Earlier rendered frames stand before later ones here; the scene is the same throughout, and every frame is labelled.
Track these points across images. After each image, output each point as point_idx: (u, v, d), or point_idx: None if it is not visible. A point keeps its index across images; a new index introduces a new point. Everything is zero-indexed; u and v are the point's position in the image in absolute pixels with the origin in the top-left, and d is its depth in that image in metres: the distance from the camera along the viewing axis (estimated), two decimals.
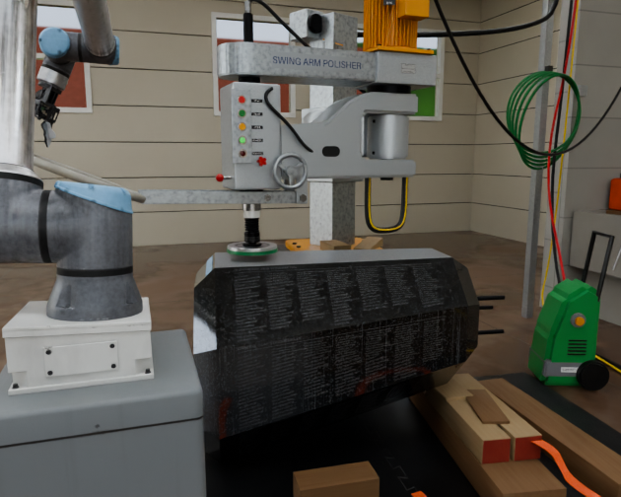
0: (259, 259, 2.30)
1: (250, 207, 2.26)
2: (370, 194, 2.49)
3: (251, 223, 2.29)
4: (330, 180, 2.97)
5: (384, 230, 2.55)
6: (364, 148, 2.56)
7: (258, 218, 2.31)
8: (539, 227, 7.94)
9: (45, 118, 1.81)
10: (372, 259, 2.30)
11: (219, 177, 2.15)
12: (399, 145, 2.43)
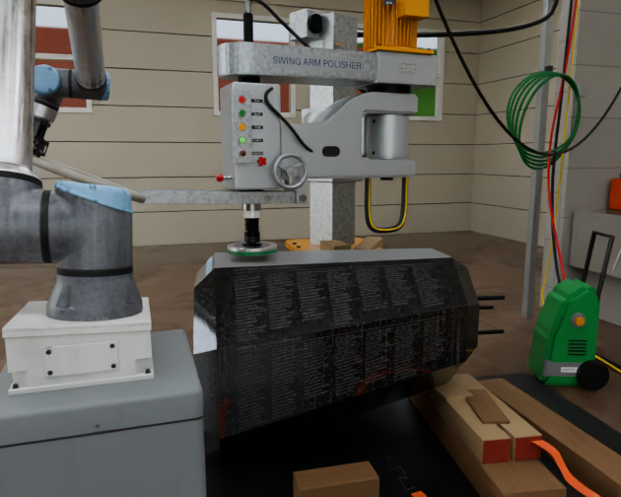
0: (259, 259, 2.30)
1: (250, 207, 2.26)
2: (370, 194, 2.49)
3: (251, 223, 2.29)
4: (330, 180, 2.97)
5: (384, 230, 2.55)
6: (364, 148, 2.56)
7: (258, 218, 2.31)
8: (539, 227, 7.94)
9: (34, 152, 1.81)
10: (372, 259, 2.30)
11: (219, 177, 2.15)
12: (399, 145, 2.43)
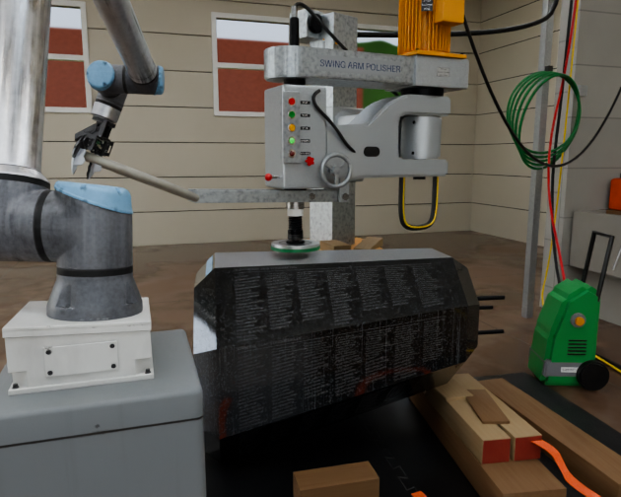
0: (259, 259, 2.30)
1: (295, 205, 2.33)
2: (404, 193, 2.58)
3: (296, 221, 2.35)
4: None
5: (417, 227, 2.65)
6: None
7: (302, 216, 2.38)
8: (539, 227, 7.94)
9: (101, 152, 1.85)
10: (372, 259, 2.30)
11: (268, 177, 2.21)
12: (437, 145, 2.54)
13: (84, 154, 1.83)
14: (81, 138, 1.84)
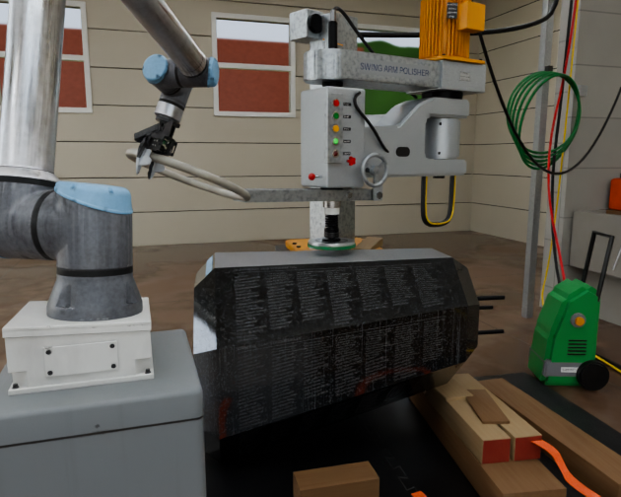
0: (259, 259, 2.30)
1: (333, 204, 2.40)
2: (427, 191, 2.70)
3: (333, 219, 2.42)
4: None
5: (437, 224, 2.78)
6: None
7: (338, 215, 2.44)
8: (539, 227, 7.94)
9: (165, 152, 1.84)
10: (372, 259, 2.30)
11: (312, 177, 2.26)
12: (458, 146, 2.69)
13: (149, 154, 1.82)
14: (146, 138, 1.82)
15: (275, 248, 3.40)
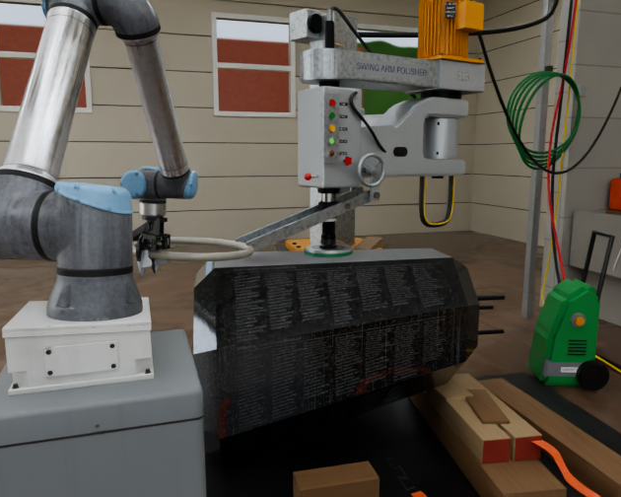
0: (259, 259, 2.30)
1: None
2: (425, 191, 2.69)
3: (330, 226, 2.42)
4: None
5: (436, 224, 2.76)
6: None
7: (335, 221, 2.44)
8: (539, 227, 7.94)
9: (162, 248, 1.90)
10: (372, 259, 2.30)
11: (309, 177, 2.26)
12: (457, 146, 2.67)
13: (148, 255, 1.88)
14: (139, 241, 1.88)
15: (275, 248, 3.40)
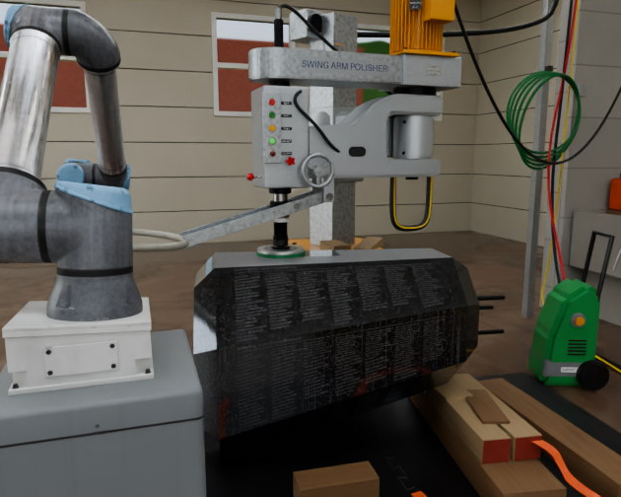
0: (259, 259, 2.30)
1: None
2: (394, 193, 2.56)
3: (280, 227, 2.39)
4: None
5: (409, 228, 2.62)
6: (388, 148, 2.60)
7: (287, 222, 2.41)
8: (539, 227, 7.94)
9: None
10: (372, 259, 2.30)
11: (249, 177, 2.25)
12: (428, 145, 2.50)
13: None
14: None
15: None
